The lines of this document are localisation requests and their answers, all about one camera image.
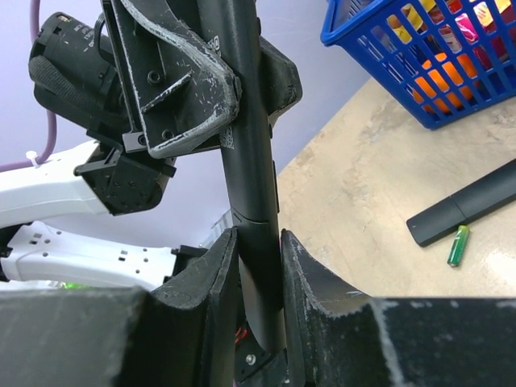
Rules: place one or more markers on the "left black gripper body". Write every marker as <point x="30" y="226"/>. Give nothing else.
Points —
<point x="120" y="172"/>

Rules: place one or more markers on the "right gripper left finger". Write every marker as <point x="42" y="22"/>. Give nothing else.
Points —
<point x="199" y="333"/>

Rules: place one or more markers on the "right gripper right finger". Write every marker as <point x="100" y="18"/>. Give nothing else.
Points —
<point x="332" y="335"/>

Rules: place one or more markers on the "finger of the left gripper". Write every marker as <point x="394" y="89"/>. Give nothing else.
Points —
<point x="179" y="91"/>
<point x="280" y="83"/>

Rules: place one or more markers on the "black remote control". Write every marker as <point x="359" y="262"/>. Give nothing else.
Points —
<point x="476" y="200"/>
<point x="249" y="170"/>

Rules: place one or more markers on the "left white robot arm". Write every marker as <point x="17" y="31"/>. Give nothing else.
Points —
<point x="47" y="186"/>

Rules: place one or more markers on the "green battery beside remote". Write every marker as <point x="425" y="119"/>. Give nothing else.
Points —
<point x="458" y="246"/>

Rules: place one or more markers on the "blue plastic basket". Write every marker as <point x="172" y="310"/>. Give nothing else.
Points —
<point x="391" y="40"/>

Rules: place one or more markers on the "orange ball in basket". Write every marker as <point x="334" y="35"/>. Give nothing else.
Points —
<point x="440" y="86"/>

